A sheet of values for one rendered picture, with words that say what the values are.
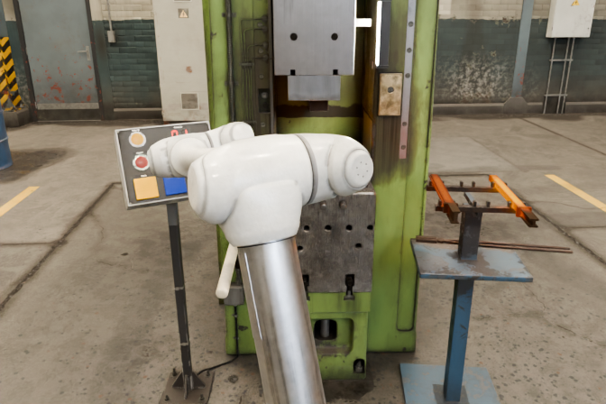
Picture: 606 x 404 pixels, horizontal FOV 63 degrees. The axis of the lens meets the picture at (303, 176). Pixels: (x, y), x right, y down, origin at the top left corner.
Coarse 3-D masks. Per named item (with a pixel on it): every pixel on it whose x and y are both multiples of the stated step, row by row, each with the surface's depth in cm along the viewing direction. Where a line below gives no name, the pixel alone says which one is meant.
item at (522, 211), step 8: (496, 176) 200; (496, 184) 193; (504, 184) 191; (504, 192) 183; (512, 192) 182; (512, 200) 174; (520, 208) 166; (528, 208) 166; (520, 216) 166; (528, 216) 160; (536, 216) 160; (528, 224) 160; (536, 224) 160
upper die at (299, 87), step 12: (288, 84) 188; (300, 84) 188; (312, 84) 189; (324, 84) 189; (336, 84) 189; (288, 96) 190; (300, 96) 190; (312, 96) 190; (324, 96) 190; (336, 96) 190
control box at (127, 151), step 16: (144, 128) 180; (160, 128) 182; (176, 128) 184; (192, 128) 186; (208, 128) 189; (128, 144) 176; (144, 144) 178; (128, 160) 175; (128, 176) 174; (144, 176) 176; (128, 192) 172; (160, 192) 176; (128, 208) 175
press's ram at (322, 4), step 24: (288, 0) 179; (312, 0) 179; (336, 0) 179; (288, 24) 182; (312, 24) 182; (336, 24) 182; (360, 24) 200; (288, 48) 184; (312, 48) 184; (336, 48) 185; (288, 72) 187; (312, 72) 187; (336, 72) 192
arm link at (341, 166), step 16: (304, 144) 85; (320, 144) 86; (336, 144) 86; (352, 144) 86; (320, 160) 85; (336, 160) 84; (352, 160) 84; (368, 160) 86; (320, 176) 85; (336, 176) 84; (352, 176) 84; (368, 176) 86; (320, 192) 86; (336, 192) 87; (352, 192) 87
